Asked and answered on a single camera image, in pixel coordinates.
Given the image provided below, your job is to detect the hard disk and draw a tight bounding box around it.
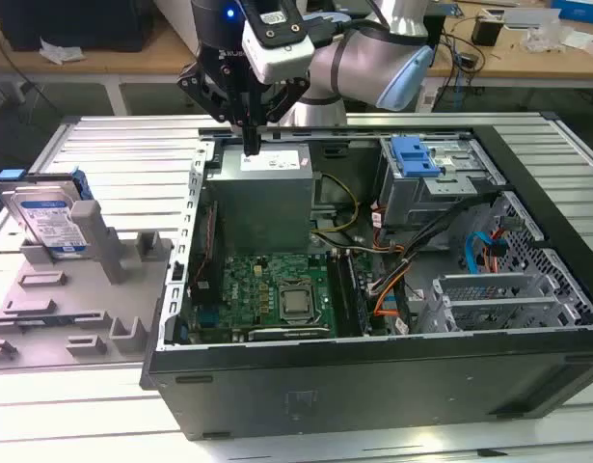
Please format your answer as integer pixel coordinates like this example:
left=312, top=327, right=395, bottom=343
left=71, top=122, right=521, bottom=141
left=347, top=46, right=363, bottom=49
left=0, top=165, right=94, bottom=262

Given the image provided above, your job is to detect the metal disk bay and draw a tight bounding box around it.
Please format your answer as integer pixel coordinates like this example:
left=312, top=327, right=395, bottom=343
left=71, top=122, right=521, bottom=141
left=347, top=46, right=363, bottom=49
left=416, top=271, right=593, bottom=335

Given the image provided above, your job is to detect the metal drive cage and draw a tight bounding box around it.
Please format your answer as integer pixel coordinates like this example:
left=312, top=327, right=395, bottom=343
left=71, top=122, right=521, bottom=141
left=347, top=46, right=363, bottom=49
left=376, top=134, right=508, bottom=247

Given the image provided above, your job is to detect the crumpled white paper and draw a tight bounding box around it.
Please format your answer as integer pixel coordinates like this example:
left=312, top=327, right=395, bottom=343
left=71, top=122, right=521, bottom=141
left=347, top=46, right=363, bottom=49
left=39, top=38, right=87, bottom=67

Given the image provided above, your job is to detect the white card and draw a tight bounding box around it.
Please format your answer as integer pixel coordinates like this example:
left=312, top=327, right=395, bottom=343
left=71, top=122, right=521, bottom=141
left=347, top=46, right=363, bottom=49
left=563, top=28, right=593, bottom=57

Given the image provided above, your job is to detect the blue plastic latch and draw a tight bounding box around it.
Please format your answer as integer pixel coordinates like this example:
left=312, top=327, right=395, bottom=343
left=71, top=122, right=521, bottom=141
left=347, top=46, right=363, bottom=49
left=391, top=136, right=445, bottom=178

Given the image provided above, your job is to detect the black graphics card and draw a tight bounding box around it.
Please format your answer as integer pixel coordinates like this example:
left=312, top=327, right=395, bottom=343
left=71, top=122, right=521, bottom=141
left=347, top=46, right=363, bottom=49
left=247, top=325, right=332, bottom=344

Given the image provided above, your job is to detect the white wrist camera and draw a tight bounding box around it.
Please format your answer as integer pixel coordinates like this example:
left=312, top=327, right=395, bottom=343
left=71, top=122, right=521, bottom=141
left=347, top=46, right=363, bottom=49
left=241, top=18, right=315, bottom=84

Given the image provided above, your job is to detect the silver CPU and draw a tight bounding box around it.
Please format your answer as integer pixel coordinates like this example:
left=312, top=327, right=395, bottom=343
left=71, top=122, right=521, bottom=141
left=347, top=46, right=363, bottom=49
left=282, top=290, right=312, bottom=314

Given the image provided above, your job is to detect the blue wire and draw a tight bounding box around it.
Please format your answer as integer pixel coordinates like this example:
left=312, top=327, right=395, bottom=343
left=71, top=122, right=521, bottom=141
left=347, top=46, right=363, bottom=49
left=464, top=230, right=507, bottom=279

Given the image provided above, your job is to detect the blue cardboard box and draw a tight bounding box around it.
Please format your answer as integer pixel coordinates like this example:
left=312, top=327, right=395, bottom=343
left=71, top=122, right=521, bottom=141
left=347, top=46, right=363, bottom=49
left=551, top=0, right=593, bottom=20

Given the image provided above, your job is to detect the grey metal tray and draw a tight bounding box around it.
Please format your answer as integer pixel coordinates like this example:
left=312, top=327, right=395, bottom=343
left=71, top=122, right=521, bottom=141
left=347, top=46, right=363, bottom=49
left=502, top=7, right=562, bottom=30

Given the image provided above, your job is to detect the large black box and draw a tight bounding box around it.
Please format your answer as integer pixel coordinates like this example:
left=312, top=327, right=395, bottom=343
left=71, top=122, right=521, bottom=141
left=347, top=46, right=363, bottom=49
left=428, top=14, right=446, bottom=49

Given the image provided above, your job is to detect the yellow black wire bundle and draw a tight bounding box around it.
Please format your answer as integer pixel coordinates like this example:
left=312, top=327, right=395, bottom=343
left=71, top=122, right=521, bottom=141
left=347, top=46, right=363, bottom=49
left=310, top=172, right=364, bottom=238

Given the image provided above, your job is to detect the black RAM stick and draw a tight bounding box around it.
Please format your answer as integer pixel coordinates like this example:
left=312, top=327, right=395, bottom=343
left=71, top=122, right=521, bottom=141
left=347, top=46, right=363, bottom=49
left=343, top=249, right=377, bottom=337
left=327, top=249, right=363, bottom=339

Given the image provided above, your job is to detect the grey parts rack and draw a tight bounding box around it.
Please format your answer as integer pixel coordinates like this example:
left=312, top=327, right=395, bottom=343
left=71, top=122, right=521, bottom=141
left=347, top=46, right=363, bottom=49
left=0, top=200, right=175, bottom=372

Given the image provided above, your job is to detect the grey power supply unit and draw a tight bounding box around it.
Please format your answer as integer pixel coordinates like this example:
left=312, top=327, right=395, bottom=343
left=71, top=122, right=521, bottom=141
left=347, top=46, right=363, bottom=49
left=206, top=143, right=317, bottom=255

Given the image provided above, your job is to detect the clear plastic bag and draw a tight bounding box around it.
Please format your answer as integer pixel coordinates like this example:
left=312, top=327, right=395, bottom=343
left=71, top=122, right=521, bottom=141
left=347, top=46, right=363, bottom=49
left=522, top=21, right=575, bottom=54

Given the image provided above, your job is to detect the green motherboard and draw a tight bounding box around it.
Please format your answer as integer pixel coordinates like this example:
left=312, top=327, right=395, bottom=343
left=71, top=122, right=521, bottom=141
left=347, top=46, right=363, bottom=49
left=192, top=250, right=398, bottom=341

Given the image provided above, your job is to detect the black case fan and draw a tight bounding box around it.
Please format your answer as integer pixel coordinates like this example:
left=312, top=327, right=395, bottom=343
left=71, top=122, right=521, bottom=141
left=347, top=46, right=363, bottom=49
left=188, top=200, right=229, bottom=310

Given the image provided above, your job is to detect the black monitor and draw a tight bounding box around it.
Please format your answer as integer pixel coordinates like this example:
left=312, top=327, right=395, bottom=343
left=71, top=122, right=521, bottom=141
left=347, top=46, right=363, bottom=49
left=0, top=0, right=155, bottom=53

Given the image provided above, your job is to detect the small RAM stick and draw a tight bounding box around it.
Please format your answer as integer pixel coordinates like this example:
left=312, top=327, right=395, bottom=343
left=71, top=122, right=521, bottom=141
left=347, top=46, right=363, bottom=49
left=15, top=315, right=79, bottom=327

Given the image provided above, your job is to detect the small black cube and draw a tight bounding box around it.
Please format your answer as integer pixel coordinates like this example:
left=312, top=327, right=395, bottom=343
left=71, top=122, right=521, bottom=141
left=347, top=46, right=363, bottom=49
left=472, top=14, right=502, bottom=48

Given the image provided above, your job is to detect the wooden desk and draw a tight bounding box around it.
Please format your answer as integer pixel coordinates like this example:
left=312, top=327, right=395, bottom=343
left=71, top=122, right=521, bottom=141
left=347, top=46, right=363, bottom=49
left=0, top=0, right=593, bottom=117

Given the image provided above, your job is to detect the orange wire bundle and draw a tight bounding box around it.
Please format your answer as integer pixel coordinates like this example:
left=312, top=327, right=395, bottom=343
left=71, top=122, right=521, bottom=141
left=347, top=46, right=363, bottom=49
left=370, top=267, right=411, bottom=319

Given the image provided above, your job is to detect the black PC case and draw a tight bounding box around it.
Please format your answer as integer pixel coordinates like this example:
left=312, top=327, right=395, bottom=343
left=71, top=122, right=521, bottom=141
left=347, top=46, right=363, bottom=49
left=139, top=123, right=593, bottom=443

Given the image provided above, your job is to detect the large white box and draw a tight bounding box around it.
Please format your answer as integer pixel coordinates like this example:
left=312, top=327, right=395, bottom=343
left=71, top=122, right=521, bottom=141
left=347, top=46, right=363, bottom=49
left=153, top=0, right=197, bottom=30

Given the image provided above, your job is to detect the CPU socket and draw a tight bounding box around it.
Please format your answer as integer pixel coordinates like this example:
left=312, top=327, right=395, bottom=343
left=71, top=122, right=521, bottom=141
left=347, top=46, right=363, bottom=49
left=275, top=278, right=322, bottom=325

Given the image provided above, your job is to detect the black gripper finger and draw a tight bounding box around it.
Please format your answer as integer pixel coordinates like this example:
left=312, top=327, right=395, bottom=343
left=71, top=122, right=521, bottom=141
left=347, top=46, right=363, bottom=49
left=252, top=76, right=310, bottom=155
left=177, top=60, right=254, bottom=155

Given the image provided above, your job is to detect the orange black power wire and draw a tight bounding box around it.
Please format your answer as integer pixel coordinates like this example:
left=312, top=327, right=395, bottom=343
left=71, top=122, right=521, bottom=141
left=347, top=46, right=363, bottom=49
left=486, top=227, right=508, bottom=277

